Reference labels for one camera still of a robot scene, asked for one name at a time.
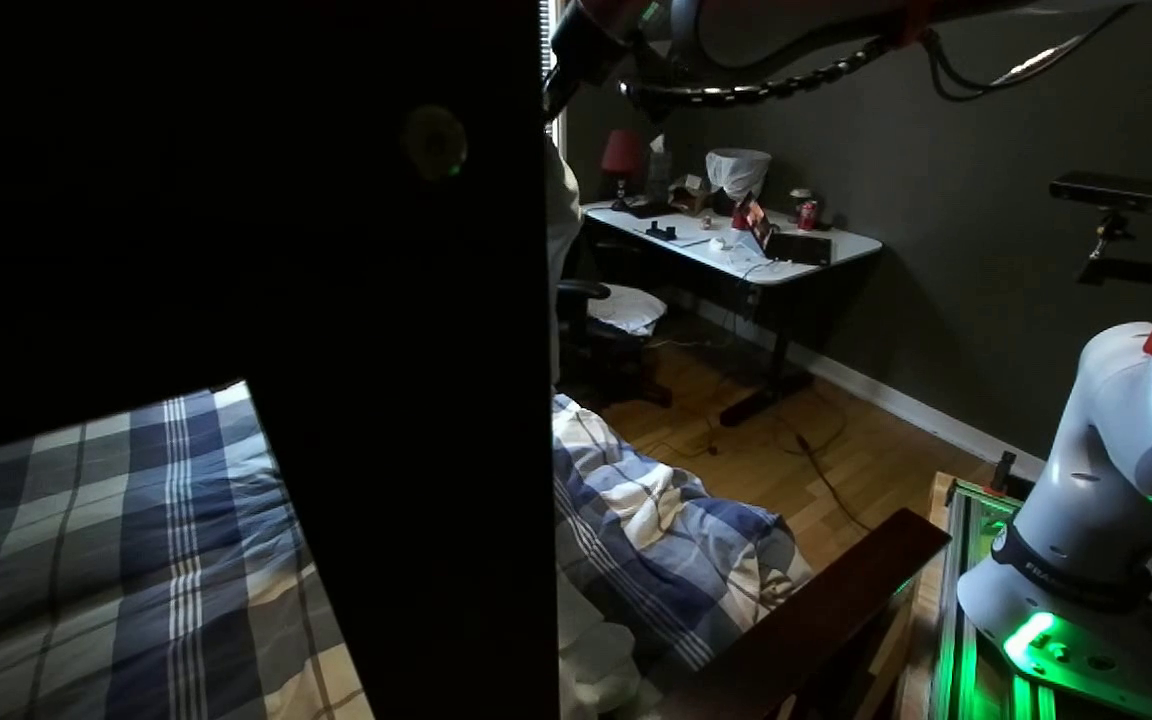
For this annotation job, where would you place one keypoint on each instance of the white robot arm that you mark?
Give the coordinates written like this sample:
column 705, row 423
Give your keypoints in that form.
column 1070, row 567

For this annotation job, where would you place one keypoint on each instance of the white pillowcase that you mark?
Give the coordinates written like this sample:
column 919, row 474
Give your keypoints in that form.
column 592, row 653

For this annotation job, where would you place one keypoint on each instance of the black office chair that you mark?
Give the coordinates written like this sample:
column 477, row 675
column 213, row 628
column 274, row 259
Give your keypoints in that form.
column 604, row 333

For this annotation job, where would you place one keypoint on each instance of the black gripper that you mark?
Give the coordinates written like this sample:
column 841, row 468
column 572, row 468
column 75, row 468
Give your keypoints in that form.
column 587, row 50

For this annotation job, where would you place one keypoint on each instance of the dark wooden bed footboard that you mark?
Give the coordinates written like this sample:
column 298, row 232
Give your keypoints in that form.
column 806, row 632

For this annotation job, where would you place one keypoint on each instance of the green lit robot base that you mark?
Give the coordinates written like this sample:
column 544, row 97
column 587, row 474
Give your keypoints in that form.
column 1058, row 653

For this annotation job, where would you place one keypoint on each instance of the white top desk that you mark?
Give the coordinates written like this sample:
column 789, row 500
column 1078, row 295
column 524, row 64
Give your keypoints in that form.
column 757, row 272

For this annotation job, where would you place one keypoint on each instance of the white bag on desk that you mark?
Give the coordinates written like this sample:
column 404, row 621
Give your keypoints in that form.
column 739, row 171

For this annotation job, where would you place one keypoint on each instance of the red lamp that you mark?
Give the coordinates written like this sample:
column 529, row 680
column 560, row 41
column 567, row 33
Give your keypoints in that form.
column 620, row 162

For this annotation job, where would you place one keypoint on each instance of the blue plaid comforter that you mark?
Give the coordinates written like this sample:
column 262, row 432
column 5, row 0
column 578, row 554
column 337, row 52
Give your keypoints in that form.
column 153, row 568

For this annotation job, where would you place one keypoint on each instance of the red can on desk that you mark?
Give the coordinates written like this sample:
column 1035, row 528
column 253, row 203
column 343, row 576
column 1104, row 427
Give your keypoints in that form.
column 806, row 211

